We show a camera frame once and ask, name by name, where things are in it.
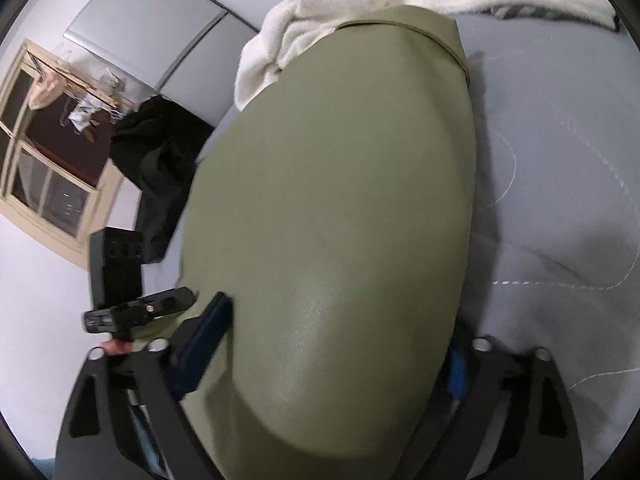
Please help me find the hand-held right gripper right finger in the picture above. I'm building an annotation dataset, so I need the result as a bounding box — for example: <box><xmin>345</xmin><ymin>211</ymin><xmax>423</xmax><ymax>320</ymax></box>
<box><xmin>420</xmin><ymin>335</ymin><xmax>586</xmax><ymax>480</ymax></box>

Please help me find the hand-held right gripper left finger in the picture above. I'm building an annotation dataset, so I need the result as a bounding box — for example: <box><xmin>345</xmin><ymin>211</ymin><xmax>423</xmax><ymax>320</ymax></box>
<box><xmin>52</xmin><ymin>291</ymin><xmax>236</xmax><ymax>480</ymax></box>

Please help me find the olive green jacket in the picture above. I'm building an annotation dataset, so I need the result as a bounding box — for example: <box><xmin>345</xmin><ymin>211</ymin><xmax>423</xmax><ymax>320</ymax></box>
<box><xmin>177</xmin><ymin>5</ymin><xmax>477</xmax><ymax>480</ymax></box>

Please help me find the person's left hand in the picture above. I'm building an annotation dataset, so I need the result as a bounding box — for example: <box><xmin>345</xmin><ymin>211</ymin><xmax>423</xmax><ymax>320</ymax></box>
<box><xmin>100</xmin><ymin>340</ymin><xmax>135</xmax><ymax>358</ymax></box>

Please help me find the black cloth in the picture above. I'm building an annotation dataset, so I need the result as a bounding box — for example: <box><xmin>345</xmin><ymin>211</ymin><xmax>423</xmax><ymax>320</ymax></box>
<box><xmin>110</xmin><ymin>95</ymin><xmax>216</xmax><ymax>264</ymax></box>

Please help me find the beige framed window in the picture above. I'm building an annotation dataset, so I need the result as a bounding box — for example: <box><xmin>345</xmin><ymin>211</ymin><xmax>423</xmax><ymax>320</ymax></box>
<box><xmin>0</xmin><ymin>39</ymin><xmax>126</xmax><ymax>270</ymax></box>

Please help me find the hanging white cloth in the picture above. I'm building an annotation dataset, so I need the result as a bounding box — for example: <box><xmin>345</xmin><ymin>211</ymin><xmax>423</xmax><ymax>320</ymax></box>
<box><xmin>67</xmin><ymin>95</ymin><xmax>103</xmax><ymax>133</ymax></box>

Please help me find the hanging pink cloth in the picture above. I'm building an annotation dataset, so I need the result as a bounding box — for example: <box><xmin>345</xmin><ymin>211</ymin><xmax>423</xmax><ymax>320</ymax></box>
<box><xmin>27</xmin><ymin>67</ymin><xmax>67</xmax><ymax>112</ymax></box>

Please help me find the grey wardrobe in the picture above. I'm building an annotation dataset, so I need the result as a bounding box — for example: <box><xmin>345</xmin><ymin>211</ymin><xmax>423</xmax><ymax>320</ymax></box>
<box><xmin>62</xmin><ymin>0</ymin><xmax>261</xmax><ymax>122</ymax></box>

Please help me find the white fleece garment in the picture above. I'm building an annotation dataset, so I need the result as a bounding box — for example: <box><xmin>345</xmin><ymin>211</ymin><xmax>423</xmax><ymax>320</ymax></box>
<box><xmin>234</xmin><ymin>0</ymin><xmax>621</xmax><ymax>111</ymax></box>

